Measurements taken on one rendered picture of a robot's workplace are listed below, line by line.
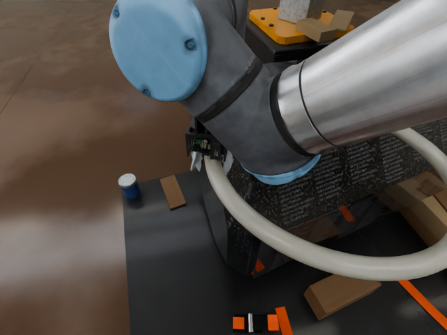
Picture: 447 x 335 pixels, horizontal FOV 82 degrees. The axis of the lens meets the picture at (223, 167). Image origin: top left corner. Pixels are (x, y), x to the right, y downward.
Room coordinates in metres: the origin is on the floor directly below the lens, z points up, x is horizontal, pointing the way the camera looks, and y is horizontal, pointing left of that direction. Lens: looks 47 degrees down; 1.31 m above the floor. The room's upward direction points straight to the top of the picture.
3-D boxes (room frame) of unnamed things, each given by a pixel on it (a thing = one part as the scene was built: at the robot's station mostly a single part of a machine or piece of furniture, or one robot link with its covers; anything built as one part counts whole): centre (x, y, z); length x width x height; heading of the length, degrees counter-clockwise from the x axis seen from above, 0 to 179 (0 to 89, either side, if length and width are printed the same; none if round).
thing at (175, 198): (0.98, 0.32, 0.02); 0.25 x 0.10 x 0.01; 24
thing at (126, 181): (0.98, 0.58, 0.08); 0.10 x 0.10 x 0.13
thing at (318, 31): (1.47, -0.49, 0.81); 0.20 x 0.10 x 0.05; 26
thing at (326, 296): (0.38, -0.54, 0.07); 0.30 x 0.12 x 0.12; 112
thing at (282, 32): (1.73, -0.46, 0.76); 0.49 x 0.49 x 0.05; 18
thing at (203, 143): (0.36, 0.02, 1.04); 0.09 x 0.08 x 0.12; 171
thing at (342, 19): (1.62, -0.68, 0.80); 0.20 x 0.10 x 0.05; 152
